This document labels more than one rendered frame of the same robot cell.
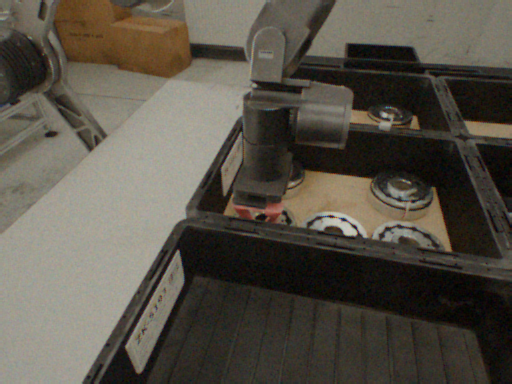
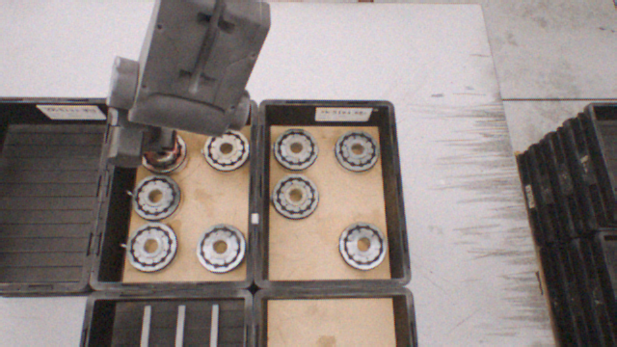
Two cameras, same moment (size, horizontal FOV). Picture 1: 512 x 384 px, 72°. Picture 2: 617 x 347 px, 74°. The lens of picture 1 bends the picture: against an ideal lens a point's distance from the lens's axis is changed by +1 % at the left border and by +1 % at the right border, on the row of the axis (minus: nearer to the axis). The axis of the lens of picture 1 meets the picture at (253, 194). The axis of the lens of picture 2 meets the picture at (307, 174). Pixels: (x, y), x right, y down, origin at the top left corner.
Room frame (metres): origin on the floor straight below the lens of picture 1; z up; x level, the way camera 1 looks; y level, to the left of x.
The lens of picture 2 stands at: (0.58, -0.43, 1.72)
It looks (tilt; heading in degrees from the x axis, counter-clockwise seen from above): 70 degrees down; 68
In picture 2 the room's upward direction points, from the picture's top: 8 degrees clockwise
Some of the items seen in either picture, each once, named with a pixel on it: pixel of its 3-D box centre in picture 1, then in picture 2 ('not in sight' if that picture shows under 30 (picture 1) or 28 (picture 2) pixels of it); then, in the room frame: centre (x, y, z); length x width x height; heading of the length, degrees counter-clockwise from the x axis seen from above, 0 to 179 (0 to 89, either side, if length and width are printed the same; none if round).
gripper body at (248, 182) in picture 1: (264, 158); (143, 126); (0.40, -0.02, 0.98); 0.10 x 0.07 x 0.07; 167
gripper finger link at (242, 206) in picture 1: (261, 205); not in sight; (0.38, -0.01, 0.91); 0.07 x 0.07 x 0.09; 77
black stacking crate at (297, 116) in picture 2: (342, 119); (327, 194); (0.73, -0.20, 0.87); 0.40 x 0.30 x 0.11; 77
